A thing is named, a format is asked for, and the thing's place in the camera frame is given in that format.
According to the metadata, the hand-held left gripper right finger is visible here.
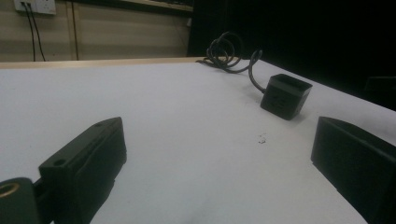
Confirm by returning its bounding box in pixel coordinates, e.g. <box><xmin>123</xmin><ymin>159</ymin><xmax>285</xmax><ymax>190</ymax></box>
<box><xmin>310</xmin><ymin>116</ymin><xmax>396</xmax><ymax>224</ymax></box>

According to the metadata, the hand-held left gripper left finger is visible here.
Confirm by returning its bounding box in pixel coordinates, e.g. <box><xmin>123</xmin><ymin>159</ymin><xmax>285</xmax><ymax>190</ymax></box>
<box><xmin>38</xmin><ymin>117</ymin><xmax>128</xmax><ymax>224</ymax></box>

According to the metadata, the black cube power socket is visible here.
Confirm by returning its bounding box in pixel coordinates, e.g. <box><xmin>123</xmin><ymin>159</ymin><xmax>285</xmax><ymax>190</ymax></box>
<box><xmin>260</xmin><ymin>73</ymin><xmax>313</xmax><ymax>121</ymax></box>

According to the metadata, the thin dark wall cable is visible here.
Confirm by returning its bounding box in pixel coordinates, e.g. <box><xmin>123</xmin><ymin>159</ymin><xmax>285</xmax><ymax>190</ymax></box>
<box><xmin>70</xmin><ymin>0</ymin><xmax>79</xmax><ymax>61</ymax></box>

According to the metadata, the black wall cable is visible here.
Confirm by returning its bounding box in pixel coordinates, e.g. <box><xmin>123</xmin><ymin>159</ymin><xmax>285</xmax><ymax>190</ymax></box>
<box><xmin>27</xmin><ymin>2</ymin><xmax>47</xmax><ymax>63</ymax></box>
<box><xmin>20</xmin><ymin>1</ymin><xmax>36</xmax><ymax>63</ymax></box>

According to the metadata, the white wall socket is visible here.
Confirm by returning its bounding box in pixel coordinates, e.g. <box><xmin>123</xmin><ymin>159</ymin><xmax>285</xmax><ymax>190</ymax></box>
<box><xmin>13</xmin><ymin>0</ymin><xmax>57</xmax><ymax>16</ymax></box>

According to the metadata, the black coiled power cable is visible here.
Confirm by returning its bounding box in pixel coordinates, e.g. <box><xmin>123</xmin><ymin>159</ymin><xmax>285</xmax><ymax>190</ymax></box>
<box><xmin>195</xmin><ymin>31</ymin><xmax>267</xmax><ymax>94</ymax></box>

